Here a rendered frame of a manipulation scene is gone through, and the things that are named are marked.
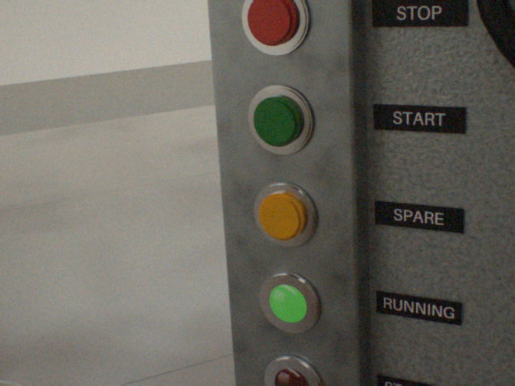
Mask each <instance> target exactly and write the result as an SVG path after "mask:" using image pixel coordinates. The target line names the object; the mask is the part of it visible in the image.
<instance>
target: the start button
mask: <svg viewBox="0 0 515 386"><path fill-rule="evenodd" d="M254 128H255V130H256V132H257V134H258V135H259V137H260V138H261V139H262V140H263V141H264V142H266V143H267V144H268V145H270V146H275V147H283V146H287V145H289V144H291V143H292V142H293V141H294V140H296V139H297V137H298V136H299V135H300V132H301V128H302V117H301V115H300V111H299V110H298V108H297V106H296V105H295V104H294V103H293V102H292V101H291V100H289V99H287V98H286V97H284V96H270V97H268V98H266V99H264V100H262V101H261V102H260V103H259V104H258V105H257V107H256V109H255V111H254Z"/></svg>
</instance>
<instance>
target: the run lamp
mask: <svg viewBox="0 0 515 386"><path fill-rule="evenodd" d="M270 304H271V308H272V310H273V312H274V314H275V315H276V316H277V317H278V318H280V319H281V320H283V321H285V322H298V321H300V320H301V319H302V318H303V317H304V316H305V313H306V311H307V305H306V301H305V299H304V297H303V295H302V294H301V293H300V291H298V290H297V289H295V288H294V287H292V286H288V285H280V286H277V287H275V288H274V289H273V291H272V292H271V295H270Z"/></svg>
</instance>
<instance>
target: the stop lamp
mask: <svg viewBox="0 0 515 386"><path fill-rule="evenodd" d="M274 384H275V386H309V384H308V382H307V379H306V378H305V377H304V376H303V375H302V374H301V373H300V372H298V371H296V370H293V369H290V368H285V369H282V370H280V371H279V372H278V373H277V374H276V376H275V378H274Z"/></svg>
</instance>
